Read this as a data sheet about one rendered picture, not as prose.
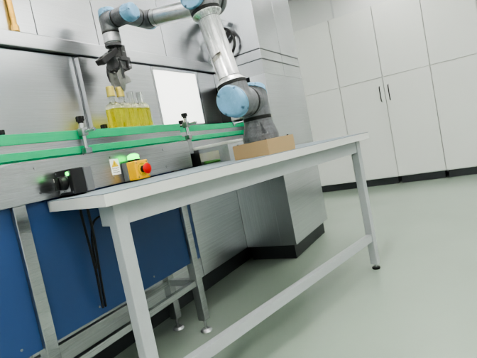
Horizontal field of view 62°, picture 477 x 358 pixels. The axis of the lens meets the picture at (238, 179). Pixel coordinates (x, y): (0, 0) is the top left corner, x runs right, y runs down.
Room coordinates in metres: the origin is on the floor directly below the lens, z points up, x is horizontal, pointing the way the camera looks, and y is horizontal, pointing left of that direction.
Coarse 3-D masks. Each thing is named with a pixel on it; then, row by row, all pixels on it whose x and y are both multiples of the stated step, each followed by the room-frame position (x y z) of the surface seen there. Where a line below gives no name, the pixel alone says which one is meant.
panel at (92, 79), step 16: (80, 64) 1.79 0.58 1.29; (96, 64) 1.87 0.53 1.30; (80, 80) 1.79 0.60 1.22; (96, 80) 1.85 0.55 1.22; (144, 80) 2.13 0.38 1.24; (96, 96) 1.83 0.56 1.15; (144, 96) 2.11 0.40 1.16; (96, 112) 1.81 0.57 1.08; (160, 112) 2.20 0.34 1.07; (96, 128) 1.80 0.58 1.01
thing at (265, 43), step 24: (240, 0) 2.64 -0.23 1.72; (264, 0) 2.80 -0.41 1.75; (240, 24) 2.66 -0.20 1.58; (264, 24) 2.73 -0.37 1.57; (288, 24) 3.14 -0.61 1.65; (240, 48) 2.67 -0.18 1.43; (264, 48) 2.67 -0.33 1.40; (288, 48) 3.06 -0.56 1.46; (240, 72) 2.69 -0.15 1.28; (264, 72) 2.61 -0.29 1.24; (288, 72) 2.98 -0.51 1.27
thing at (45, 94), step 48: (0, 0) 1.56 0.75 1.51; (48, 0) 1.75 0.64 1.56; (96, 0) 1.98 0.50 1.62; (144, 0) 2.30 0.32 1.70; (0, 48) 1.52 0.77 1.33; (48, 48) 1.68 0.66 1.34; (96, 48) 1.90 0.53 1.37; (144, 48) 2.22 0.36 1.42; (192, 48) 2.63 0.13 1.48; (0, 96) 1.49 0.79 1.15; (48, 96) 1.66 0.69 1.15
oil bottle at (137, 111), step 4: (132, 104) 1.82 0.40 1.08; (136, 104) 1.84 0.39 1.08; (132, 108) 1.81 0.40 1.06; (136, 108) 1.83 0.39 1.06; (140, 108) 1.85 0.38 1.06; (136, 112) 1.82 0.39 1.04; (140, 112) 1.84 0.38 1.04; (136, 116) 1.82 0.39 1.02; (140, 116) 1.84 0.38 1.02; (136, 120) 1.81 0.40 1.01; (140, 120) 1.83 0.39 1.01; (136, 124) 1.81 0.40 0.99; (140, 124) 1.83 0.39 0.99; (144, 124) 1.86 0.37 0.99
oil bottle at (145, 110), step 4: (140, 104) 1.87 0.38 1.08; (144, 104) 1.88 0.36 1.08; (144, 108) 1.87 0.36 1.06; (148, 108) 1.90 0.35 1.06; (144, 112) 1.86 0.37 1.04; (148, 112) 1.89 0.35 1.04; (144, 116) 1.86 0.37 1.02; (148, 116) 1.88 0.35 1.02; (144, 120) 1.86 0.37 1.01; (148, 120) 1.88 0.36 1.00; (152, 120) 1.90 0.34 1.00; (148, 124) 1.87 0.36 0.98; (152, 124) 1.90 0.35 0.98
